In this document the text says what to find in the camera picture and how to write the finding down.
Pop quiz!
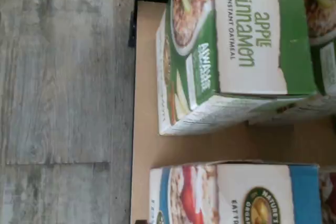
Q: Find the black metal shelf rack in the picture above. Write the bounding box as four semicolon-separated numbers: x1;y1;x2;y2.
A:
128;0;336;224

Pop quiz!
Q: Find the green apple cinnamon oatmeal box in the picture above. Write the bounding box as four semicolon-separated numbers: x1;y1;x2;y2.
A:
299;0;336;125
156;0;320;137

